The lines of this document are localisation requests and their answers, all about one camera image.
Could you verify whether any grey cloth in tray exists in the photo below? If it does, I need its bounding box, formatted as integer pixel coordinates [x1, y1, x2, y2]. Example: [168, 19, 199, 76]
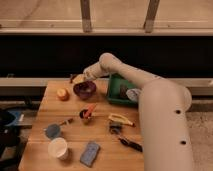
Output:
[126, 88, 141, 102]

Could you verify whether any black handled knife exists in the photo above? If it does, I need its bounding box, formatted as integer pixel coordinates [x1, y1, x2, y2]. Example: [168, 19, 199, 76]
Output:
[118, 138, 143, 152]

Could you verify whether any orange scoop with dark cup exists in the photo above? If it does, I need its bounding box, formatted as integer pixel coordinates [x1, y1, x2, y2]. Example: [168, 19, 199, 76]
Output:
[79, 103, 96, 124]

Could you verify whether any blue measuring cup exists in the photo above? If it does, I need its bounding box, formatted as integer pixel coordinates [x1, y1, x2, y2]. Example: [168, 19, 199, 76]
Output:
[44, 118, 73, 139]

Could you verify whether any green plastic tray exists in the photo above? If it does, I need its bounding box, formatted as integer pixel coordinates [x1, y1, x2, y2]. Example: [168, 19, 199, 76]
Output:
[107, 74, 138, 107]

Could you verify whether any white cup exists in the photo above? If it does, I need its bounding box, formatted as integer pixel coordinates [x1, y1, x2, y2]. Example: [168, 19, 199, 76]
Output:
[48, 138, 68, 160]

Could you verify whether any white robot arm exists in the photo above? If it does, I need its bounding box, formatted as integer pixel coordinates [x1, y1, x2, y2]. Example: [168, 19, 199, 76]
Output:
[82, 53, 195, 171]

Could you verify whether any dark brown block in tray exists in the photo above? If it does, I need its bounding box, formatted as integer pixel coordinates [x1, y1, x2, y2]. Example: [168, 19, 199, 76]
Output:
[119, 85, 128, 99]

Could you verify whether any blue sponge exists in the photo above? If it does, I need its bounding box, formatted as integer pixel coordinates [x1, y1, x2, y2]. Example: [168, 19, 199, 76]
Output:
[80, 141, 100, 167]

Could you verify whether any purple bowl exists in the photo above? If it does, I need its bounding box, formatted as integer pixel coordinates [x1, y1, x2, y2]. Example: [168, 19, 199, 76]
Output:
[73, 81, 96, 100]

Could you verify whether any dark red grape bunch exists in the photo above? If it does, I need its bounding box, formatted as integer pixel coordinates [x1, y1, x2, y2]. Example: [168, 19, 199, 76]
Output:
[79, 84, 92, 93]

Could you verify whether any yellow-white gripper body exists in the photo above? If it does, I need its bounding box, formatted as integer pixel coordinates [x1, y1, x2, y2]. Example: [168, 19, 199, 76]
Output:
[70, 68, 98, 84]

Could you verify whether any red-yellow apple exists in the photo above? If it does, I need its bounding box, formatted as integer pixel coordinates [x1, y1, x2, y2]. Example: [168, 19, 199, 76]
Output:
[56, 88, 69, 101]

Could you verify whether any yellow banana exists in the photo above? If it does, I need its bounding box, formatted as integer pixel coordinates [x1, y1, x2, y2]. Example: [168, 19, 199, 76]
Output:
[108, 113, 135, 127]

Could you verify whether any small grey metal block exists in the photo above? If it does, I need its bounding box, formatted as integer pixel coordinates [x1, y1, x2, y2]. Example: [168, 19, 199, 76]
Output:
[109, 122, 122, 134]

